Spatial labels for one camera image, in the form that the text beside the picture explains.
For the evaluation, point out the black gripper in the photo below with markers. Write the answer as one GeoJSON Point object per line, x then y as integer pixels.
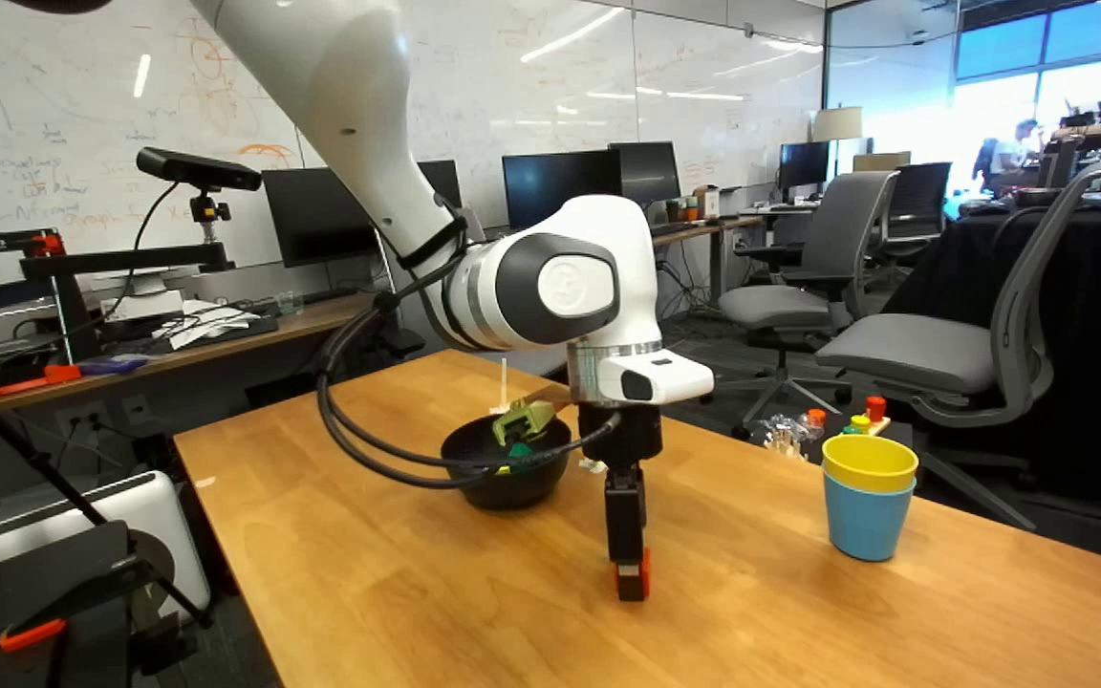
{"type": "Point", "coordinates": [620, 440]}

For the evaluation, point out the orange block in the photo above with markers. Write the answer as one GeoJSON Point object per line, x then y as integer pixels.
{"type": "Point", "coordinates": [634, 592]}

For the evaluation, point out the green block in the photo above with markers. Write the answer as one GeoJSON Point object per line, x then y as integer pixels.
{"type": "Point", "coordinates": [522, 450]}

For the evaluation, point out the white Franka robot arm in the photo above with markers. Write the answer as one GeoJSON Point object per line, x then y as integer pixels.
{"type": "Point", "coordinates": [551, 288]}

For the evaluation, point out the black boom arm red joint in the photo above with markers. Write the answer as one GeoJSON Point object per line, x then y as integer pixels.
{"type": "Point", "coordinates": [133, 259]}

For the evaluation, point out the black bowl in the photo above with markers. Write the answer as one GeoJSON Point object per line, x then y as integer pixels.
{"type": "Point", "coordinates": [536, 492]}

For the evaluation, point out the clear plastic stand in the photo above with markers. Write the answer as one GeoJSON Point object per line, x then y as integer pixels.
{"type": "Point", "coordinates": [592, 464]}
{"type": "Point", "coordinates": [504, 384]}

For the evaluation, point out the blue plastic cup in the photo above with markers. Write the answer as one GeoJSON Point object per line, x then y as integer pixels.
{"type": "Point", "coordinates": [866, 527]}

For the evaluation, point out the yellow plastic cup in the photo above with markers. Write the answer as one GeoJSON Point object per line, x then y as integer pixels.
{"type": "Point", "coordinates": [870, 464]}

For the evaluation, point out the colourful peg toy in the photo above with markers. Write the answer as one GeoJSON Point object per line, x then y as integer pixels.
{"type": "Point", "coordinates": [875, 412]}

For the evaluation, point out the grey office chair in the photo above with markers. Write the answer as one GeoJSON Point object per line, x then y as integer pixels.
{"type": "Point", "coordinates": [830, 234]}
{"type": "Point", "coordinates": [909, 348]}

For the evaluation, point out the black computer monitor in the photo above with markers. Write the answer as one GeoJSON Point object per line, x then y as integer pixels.
{"type": "Point", "coordinates": [308, 217]}
{"type": "Point", "coordinates": [648, 173]}
{"type": "Point", "coordinates": [806, 161]}
{"type": "Point", "coordinates": [561, 178]}
{"type": "Point", "coordinates": [918, 195]}

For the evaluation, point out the long wooden desk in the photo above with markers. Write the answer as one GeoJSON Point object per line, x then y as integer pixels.
{"type": "Point", "coordinates": [283, 327]}

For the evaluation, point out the white table lamp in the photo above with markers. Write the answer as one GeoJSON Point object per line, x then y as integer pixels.
{"type": "Point", "coordinates": [834, 124]}

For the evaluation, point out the white papers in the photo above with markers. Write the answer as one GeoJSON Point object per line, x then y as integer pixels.
{"type": "Point", "coordinates": [199, 327]}

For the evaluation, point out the silver case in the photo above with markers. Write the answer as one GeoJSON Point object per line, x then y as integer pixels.
{"type": "Point", "coordinates": [145, 501]}

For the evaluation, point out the black draped table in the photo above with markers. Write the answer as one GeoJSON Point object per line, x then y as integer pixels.
{"type": "Point", "coordinates": [1088, 320]}

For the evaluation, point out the seated person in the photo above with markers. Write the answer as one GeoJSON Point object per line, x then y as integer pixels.
{"type": "Point", "coordinates": [1003, 157]}

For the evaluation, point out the red tool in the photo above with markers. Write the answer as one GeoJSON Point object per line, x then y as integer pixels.
{"type": "Point", "coordinates": [57, 376]}

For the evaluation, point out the black diagonal rod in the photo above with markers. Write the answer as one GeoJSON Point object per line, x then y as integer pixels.
{"type": "Point", "coordinates": [16, 438]}

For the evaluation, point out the black camera on stand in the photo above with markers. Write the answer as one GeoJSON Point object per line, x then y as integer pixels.
{"type": "Point", "coordinates": [192, 167]}

